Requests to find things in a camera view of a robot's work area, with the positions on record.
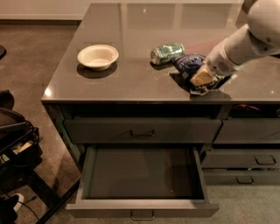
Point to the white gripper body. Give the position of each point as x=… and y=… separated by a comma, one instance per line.
x=216, y=60

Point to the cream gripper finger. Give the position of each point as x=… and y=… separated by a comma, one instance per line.
x=204, y=75

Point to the blue chip bag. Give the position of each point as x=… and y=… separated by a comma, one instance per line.
x=187, y=65

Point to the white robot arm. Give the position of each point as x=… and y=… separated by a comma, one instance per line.
x=259, y=37

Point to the right top drawer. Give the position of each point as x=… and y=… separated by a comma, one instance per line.
x=249, y=131

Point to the right middle drawer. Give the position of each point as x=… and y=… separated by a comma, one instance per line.
x=215, y=159

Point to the right bottom drawer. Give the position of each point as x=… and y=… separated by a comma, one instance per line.
x=242, y=177

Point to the open middle drawer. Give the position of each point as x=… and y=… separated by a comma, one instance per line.
x=142, y=182

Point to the closed top drawer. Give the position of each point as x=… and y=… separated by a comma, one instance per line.
x=142, y=130

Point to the green soda can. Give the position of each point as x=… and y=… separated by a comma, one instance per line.
x=162, y=54

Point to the dark counter cabinet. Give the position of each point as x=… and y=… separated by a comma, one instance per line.
x=133, y=87

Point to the white paper bowl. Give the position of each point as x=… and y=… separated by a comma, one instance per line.
x=98, y=57

